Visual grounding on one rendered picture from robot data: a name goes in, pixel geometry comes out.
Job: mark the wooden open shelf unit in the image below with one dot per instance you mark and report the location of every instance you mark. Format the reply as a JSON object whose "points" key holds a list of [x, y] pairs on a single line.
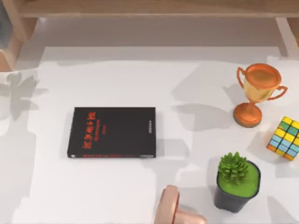
{"points": [[149, 8]]}

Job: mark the orange and gold trophy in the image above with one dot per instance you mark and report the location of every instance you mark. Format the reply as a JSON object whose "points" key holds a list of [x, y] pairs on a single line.
{"points": [[258, 88]]}

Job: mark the multicoloured puzzle cube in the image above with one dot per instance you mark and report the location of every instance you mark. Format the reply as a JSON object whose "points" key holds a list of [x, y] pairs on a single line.
{"points": [[286, 137]]}

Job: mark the black book with red lettering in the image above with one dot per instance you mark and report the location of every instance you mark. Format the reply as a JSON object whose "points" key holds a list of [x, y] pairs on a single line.
{"points": [[116, 130]]}

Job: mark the green plant in black pot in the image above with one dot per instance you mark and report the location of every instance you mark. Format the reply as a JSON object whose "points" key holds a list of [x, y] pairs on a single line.
{"points": [[238, 186]]}

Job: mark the rose gold desk fan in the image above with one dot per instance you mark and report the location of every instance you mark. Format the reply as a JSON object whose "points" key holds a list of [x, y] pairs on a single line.
{"points": [[170, 207]]}

